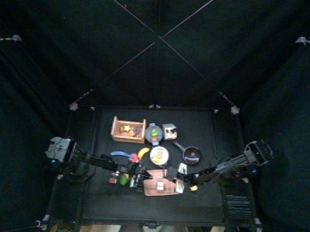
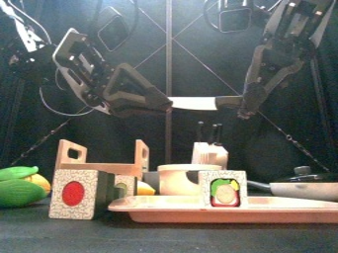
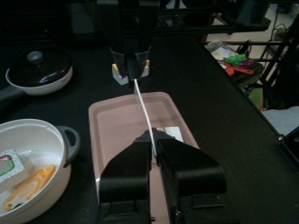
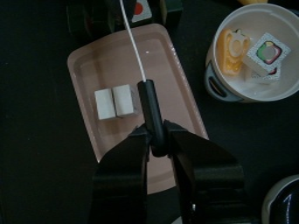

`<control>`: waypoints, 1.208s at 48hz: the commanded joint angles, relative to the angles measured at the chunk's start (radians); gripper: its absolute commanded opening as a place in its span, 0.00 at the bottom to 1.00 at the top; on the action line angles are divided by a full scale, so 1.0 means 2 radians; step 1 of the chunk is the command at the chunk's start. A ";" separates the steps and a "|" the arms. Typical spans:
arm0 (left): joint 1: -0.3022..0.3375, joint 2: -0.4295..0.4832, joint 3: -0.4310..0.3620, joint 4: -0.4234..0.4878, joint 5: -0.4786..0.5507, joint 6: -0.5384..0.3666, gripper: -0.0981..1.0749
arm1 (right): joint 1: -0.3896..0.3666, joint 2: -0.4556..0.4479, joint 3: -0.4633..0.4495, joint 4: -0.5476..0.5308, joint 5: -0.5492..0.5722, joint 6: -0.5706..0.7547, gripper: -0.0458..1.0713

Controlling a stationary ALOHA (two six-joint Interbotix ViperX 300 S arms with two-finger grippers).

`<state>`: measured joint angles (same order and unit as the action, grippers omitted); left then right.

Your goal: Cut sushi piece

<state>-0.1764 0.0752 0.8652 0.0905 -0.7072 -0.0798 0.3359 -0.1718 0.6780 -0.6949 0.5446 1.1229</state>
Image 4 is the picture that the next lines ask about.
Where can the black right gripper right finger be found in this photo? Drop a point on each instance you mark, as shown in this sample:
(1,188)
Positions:
(205,180)

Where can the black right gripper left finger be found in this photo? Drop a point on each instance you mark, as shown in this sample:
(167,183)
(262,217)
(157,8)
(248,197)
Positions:
(120,175)

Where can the white toy sushi roll half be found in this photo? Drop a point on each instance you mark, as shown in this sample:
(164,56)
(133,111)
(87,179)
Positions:
(104,105)
(123,100)

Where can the speckled toy sushi green filling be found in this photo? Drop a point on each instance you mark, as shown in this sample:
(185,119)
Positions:
(268,52)

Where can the speckled sushi block red circle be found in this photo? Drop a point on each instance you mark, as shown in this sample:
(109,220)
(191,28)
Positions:
(140,10)

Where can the white rimmed dark toy pot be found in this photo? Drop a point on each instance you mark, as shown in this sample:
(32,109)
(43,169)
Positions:
(284,201)

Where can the pink plastic tray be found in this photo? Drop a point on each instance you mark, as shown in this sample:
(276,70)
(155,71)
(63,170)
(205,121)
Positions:
(163,58)

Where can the orange toy pepper slice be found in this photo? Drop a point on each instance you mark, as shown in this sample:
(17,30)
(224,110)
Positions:
(229,55)

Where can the green yellow toy corn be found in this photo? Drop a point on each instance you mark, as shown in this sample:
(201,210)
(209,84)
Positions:
(252,1)

